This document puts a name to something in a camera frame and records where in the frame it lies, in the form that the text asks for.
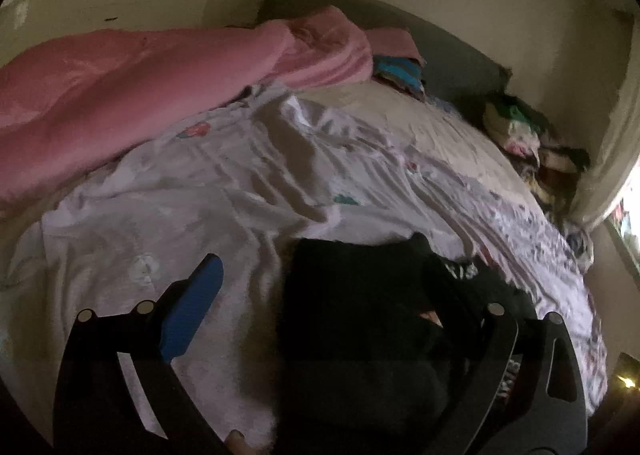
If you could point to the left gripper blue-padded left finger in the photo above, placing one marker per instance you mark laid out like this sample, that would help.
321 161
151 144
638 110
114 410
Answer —
93 411

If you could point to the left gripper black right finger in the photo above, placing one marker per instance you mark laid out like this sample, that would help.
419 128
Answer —
523 391

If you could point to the black garment with white lettering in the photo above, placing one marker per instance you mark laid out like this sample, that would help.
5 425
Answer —
358 369

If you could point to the pile of mixed clothes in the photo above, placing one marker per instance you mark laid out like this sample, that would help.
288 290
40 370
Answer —
549 167

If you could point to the folded blue and teal clothes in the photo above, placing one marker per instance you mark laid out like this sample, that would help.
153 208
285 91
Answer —
402 74

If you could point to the person's hand in orange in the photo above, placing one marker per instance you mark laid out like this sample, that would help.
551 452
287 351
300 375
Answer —
432 317

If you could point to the window with green grille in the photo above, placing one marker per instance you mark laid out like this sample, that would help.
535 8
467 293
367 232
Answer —
623 222

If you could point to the cream mattress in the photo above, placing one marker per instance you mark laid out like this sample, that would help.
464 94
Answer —
432 131

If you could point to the white printed bed sheet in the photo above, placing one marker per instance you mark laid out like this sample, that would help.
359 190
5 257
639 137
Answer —
242 181

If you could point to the pink blanket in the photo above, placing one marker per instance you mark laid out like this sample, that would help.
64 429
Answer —
73 103

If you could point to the grey upholstered headboard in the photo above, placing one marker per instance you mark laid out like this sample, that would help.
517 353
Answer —
453 69

